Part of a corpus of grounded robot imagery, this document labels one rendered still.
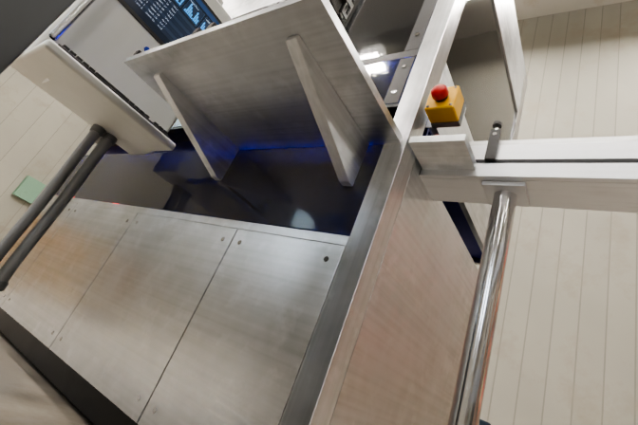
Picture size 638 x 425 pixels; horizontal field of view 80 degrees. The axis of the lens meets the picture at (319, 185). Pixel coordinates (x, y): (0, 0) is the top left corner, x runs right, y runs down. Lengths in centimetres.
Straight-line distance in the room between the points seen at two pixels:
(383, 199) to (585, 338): 360
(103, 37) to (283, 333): 118
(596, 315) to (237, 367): 382
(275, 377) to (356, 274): 25
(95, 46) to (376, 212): 113
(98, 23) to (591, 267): 431
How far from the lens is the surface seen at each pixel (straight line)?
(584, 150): 96
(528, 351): 427
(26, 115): 973
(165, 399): 101
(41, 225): 158
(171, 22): 173
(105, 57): 157
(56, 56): 127
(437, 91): 96
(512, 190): 96
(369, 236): 81
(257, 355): 86
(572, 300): 441
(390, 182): 87
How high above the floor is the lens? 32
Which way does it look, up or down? 25 degrees up
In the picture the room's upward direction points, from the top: 24 degrees clockwise
